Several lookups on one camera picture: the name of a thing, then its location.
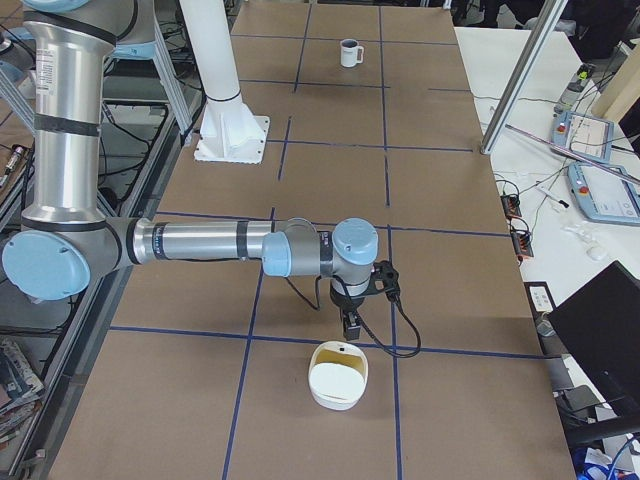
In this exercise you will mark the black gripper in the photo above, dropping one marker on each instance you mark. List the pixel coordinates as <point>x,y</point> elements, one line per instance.
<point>346,302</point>

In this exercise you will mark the white mug with handle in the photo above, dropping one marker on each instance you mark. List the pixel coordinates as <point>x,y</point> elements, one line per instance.
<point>351,53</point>

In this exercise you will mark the white oval bin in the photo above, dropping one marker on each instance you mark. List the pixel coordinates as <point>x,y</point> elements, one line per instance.
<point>337,375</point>

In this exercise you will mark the black monitor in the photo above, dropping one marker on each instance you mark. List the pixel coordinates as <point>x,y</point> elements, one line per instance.
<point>599,326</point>

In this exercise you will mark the reacher grabber tool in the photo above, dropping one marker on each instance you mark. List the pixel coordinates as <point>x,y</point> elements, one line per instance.
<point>576,156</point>

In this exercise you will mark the near blue teach pendant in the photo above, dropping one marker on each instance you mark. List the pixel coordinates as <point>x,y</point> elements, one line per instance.
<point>603,197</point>

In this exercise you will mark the blue teach pendant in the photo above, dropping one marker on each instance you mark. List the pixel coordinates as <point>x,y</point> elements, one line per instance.
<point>603,197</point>
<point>583,134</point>

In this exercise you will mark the far blue teach pendant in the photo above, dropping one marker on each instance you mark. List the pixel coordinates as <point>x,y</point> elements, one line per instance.
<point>583,134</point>

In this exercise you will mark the clear water bottle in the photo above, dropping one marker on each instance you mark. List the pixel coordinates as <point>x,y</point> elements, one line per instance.
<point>574,88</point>

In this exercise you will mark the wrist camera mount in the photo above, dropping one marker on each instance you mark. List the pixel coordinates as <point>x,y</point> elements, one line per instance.
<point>384,278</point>

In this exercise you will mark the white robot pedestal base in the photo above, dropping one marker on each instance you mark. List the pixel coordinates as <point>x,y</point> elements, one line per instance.
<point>229,131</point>

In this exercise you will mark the aluminium frame post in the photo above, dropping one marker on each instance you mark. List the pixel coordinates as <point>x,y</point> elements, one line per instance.
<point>550,14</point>

